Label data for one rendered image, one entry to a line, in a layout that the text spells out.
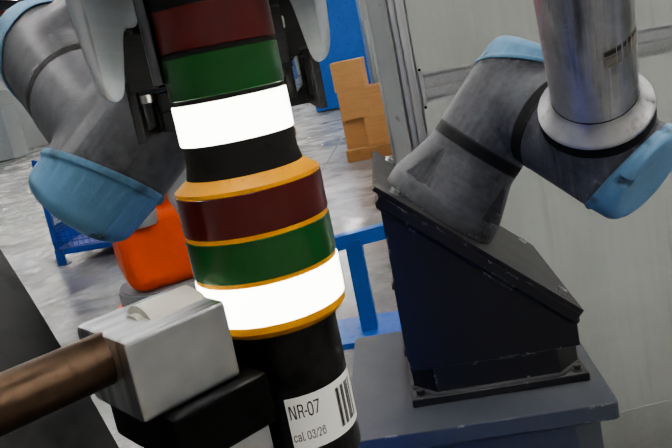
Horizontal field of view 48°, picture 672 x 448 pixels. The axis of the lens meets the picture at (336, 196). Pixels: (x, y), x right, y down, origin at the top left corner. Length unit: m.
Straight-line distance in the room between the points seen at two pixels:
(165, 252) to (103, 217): 3.60
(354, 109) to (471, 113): 8.55
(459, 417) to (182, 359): 0.73
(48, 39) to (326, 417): 0.39
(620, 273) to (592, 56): 1.68
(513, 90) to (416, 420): 0.40
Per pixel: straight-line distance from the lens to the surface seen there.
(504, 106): 0.89
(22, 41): 0.58
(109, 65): 0.23
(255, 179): 0.21
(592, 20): 0.69
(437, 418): 0.92
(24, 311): 0.30
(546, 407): 0.91
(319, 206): 0.22
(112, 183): 0.47
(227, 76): 0.21
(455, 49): 2.09
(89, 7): 0.22
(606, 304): 2.37
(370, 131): 9.45
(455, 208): 0.89
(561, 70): 0.74
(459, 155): 0.90
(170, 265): 4.09
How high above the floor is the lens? 1.44
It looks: 11 degrees down
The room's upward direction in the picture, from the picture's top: 11 degrees counter-clockwise
